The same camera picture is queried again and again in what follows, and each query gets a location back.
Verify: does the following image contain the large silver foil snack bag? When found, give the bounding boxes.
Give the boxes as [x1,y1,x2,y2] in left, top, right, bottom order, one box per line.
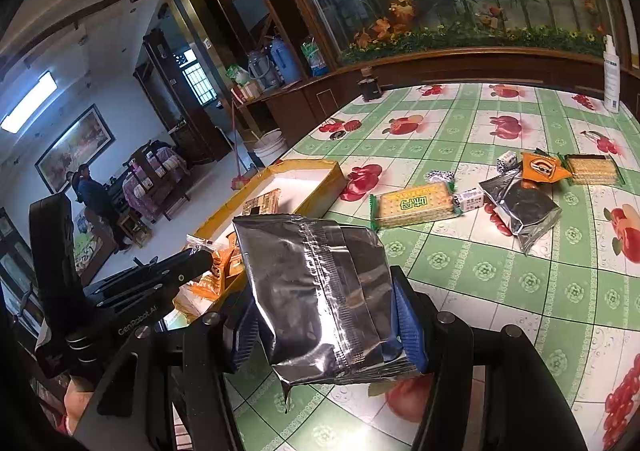
[233,215,420,389]

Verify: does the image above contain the cracker pack green ends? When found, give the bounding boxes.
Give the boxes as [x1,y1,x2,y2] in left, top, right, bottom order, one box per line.
[369,182,462,231]

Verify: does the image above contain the small white patterned box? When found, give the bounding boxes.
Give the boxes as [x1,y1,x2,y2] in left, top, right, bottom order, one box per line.
[452,186,485,212]

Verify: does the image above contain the small foil candy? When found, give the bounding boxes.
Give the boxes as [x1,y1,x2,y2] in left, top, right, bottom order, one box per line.
[425,170,454,183]

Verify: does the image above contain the orange triangular snack pack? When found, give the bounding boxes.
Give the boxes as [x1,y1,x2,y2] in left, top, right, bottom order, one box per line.
[522,153,573,183]

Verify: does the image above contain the operator left hand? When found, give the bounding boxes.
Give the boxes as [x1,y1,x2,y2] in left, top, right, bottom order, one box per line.
[58,379,93,436]

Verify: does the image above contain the person in dark jacket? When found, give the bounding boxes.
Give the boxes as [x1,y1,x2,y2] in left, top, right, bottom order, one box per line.
[75,164,130,251]

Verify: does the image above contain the red broom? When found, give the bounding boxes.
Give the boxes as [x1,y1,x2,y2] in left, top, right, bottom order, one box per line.
[231,105,258,191]

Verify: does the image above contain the yellow cardboard tray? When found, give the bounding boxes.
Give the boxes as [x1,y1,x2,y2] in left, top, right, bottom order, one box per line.
[165,158,346,330]

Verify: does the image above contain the wooden sofa with cushions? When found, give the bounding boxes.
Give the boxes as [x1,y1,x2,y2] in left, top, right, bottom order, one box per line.
[108,140,191,223]

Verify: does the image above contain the white plastic bucket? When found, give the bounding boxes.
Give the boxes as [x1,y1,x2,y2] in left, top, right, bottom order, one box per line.
[254,128,288,167]

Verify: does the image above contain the framed landscape painting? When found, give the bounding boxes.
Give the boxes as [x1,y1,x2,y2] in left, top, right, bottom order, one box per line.
[35,104,115,194]

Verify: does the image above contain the small dark bottle cap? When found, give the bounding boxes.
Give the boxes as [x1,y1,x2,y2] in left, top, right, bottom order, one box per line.
[330,130,346,140]

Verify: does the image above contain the cracker pack at far right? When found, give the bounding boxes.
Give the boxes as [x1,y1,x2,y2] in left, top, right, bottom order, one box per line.
[560,154,625,186]

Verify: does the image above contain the small dark jar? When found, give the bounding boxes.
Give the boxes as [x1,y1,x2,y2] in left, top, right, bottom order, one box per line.
[358,66,383,102]

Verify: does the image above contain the ceiling fluorescent light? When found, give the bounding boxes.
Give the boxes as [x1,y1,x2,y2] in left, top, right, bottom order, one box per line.
[1,72,58,133]

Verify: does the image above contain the green white bag on shelf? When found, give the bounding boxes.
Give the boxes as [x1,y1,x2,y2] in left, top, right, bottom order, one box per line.
[226,64,252,87]

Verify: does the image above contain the blue thermos jug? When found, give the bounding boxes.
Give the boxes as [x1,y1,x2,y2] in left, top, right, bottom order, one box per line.
[271,37,302,85]

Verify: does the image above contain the grey thermos jug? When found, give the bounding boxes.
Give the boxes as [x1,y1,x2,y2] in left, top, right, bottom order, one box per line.
[247,50,280,92]

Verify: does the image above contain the blue green bag on shelf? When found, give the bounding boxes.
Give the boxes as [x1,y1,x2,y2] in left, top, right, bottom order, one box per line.
[300,36,329,77]

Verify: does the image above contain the white spray bottle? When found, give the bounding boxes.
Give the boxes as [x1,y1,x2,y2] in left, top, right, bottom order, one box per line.
[603,35,620,114]

